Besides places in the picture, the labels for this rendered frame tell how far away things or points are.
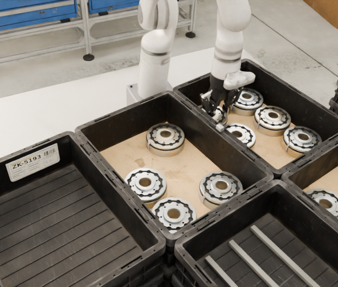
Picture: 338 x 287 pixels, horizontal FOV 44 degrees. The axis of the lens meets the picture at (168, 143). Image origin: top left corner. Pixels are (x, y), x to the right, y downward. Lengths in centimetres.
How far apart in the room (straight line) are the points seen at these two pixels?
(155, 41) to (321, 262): 73
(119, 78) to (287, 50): 196
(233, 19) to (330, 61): 238
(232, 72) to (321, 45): 246
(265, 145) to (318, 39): 249
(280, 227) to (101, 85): 87
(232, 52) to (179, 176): 34
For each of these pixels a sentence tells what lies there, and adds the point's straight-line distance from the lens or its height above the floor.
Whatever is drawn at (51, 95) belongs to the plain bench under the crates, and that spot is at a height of 70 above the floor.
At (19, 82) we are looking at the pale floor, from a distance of 291.
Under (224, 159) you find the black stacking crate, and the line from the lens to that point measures 106.
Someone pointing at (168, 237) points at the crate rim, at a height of 93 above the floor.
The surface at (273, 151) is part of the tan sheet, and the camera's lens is 117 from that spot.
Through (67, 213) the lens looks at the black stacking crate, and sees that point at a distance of 100.
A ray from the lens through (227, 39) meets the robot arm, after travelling 106.
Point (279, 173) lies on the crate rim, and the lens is 97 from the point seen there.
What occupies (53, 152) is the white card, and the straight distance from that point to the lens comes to 104.
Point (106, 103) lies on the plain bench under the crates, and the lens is 149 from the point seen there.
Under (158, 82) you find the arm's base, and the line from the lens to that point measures 131.
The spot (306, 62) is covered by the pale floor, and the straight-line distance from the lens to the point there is 326.
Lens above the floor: 161
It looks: 43 degrees down
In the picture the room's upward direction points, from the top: 3 degrees clockwise
